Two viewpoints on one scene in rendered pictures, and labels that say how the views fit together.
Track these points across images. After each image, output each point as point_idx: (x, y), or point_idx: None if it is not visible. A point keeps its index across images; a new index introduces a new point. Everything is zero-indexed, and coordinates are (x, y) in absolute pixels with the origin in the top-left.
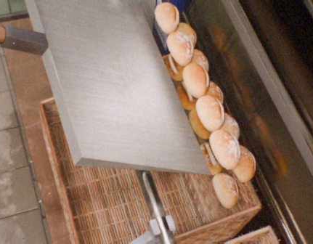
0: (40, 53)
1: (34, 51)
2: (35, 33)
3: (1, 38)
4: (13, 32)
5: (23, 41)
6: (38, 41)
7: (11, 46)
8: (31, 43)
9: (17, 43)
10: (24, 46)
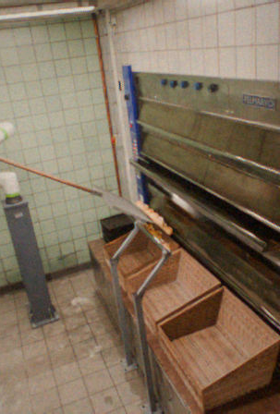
0: (101, 196)
1: (99, 195)
2: (99, 191)
3: (91, 190)
4: (93, 189)
5: (96, 191)
6: (100, 192)
7: (93, 193)
8: (98, 192)
9: (94, 192)
10: (96, 193)
